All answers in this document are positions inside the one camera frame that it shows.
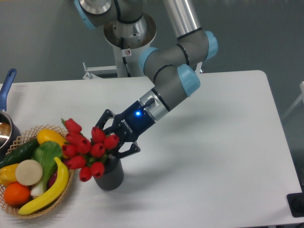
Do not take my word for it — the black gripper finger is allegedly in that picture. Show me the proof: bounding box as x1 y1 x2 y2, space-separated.
95 109 116 133
109 142 141 159

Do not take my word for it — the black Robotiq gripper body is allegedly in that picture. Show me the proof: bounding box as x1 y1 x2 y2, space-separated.
104 101 155 143

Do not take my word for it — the red tulip bouquet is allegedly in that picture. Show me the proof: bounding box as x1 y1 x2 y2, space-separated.
61 118 119 182

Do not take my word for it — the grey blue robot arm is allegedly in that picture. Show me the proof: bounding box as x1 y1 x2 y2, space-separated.
74 0 218 159

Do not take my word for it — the dark grey ribbed vase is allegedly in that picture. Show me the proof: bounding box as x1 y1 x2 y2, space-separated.
94 156 124 191

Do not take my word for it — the yellow squash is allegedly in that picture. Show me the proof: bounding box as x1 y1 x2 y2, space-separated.
37 129 66 147

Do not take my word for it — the green bok choy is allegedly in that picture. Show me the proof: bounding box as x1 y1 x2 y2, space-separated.
30 141 63 198

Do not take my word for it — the yellow banana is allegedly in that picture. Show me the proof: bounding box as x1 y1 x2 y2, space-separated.
18 157 69 215

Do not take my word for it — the woven wicker basket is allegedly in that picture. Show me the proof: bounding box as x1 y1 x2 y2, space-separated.
0 124 74 219

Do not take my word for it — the dark red vegetable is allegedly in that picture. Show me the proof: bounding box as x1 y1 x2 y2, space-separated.
47 158 70 189

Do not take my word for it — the green cucumber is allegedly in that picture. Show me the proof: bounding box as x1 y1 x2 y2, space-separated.
0 138 39 168

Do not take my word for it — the beige round radish slice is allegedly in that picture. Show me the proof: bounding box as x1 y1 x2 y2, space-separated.
15 160 43 186

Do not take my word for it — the yellow bell pepper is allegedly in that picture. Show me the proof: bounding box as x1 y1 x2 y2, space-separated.
0 163 19 186

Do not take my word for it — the orange fruit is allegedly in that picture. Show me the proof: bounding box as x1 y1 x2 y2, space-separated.
3 182 30 206

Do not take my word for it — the black device at edge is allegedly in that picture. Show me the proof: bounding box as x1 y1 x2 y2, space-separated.
286 192 304 218

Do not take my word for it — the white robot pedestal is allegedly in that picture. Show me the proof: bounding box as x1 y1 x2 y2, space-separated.
84 13 156 79

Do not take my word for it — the blue handled saucepan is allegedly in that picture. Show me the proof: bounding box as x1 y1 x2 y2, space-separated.
0 68 20 160

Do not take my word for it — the white frame at right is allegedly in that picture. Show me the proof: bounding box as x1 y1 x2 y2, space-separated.
281 81 304 122

